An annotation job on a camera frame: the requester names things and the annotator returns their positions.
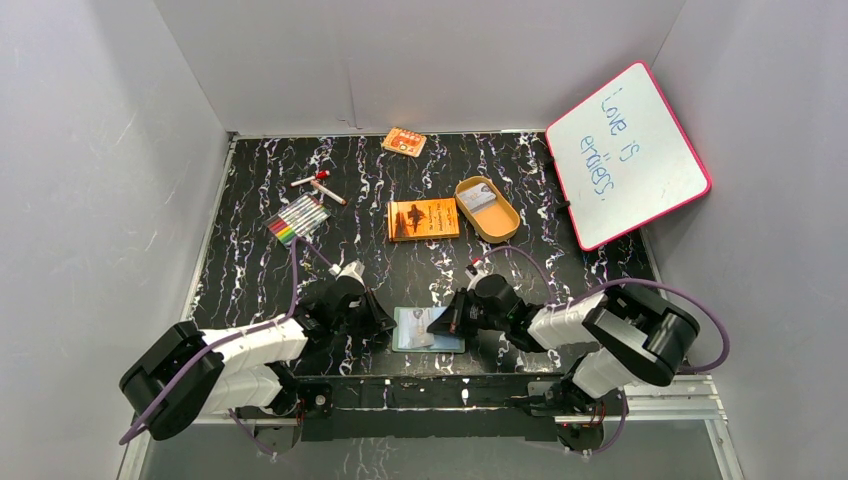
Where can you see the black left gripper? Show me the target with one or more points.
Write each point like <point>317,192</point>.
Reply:
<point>365,311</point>

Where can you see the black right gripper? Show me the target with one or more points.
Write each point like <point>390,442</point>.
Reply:
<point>452,319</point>

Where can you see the white VIP credit card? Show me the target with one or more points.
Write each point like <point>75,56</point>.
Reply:
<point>412,326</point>

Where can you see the mint green card holder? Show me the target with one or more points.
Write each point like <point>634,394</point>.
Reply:
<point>443,343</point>

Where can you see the tan oval tray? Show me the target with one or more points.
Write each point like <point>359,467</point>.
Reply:
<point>495,224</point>

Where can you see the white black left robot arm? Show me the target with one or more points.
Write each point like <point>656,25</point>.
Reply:
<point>189,372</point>

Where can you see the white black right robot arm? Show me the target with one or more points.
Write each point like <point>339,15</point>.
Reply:
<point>641,336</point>

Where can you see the white card in tray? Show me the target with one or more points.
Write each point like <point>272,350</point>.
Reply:
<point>478,197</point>

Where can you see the small orange card box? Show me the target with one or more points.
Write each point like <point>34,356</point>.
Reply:
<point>404,142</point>

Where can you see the orange Huckleberry Finn book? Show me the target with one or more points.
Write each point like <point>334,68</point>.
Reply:
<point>429,219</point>

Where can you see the clear case of markers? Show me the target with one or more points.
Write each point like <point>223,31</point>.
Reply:
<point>297,219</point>

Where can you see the white marker orange cap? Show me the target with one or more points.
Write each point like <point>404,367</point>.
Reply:
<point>327,192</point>

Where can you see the white marker red cap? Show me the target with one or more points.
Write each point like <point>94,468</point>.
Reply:
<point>318,176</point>

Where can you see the pink framed whiteboard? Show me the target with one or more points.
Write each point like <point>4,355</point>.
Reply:
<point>623,158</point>

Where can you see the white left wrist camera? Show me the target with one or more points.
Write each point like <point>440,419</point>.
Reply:
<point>353,269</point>

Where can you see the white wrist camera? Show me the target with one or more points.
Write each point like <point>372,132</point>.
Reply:
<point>475,272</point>
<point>353,269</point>

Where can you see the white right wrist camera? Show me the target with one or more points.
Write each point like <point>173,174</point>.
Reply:
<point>475,272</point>

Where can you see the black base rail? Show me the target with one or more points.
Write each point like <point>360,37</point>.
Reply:
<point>475,406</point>

